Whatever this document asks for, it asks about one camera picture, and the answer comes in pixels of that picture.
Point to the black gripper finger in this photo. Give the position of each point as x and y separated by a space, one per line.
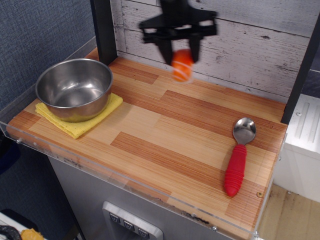
165 48
194 45

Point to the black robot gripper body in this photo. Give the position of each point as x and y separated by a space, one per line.
178 20

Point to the orange toy salmon sushi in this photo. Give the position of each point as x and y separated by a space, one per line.
182 66

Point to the stainless steel metal bowl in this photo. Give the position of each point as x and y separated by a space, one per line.
75 90

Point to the white ribbed box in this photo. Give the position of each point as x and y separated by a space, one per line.
298 167

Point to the grey toy fridge cabinet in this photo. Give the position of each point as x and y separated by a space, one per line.
105 200

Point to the clear acrylic edge guard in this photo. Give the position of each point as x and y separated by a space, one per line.
120 175

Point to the silver dispenser button panel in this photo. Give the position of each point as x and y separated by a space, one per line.
127 226

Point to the black vertical post left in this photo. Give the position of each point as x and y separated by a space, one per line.
104 30

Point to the black vertical post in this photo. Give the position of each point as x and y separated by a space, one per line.
302 73
104 30

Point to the red handled metal spoon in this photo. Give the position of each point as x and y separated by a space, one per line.
244 131

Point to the black vertical post right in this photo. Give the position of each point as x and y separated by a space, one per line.
302 73

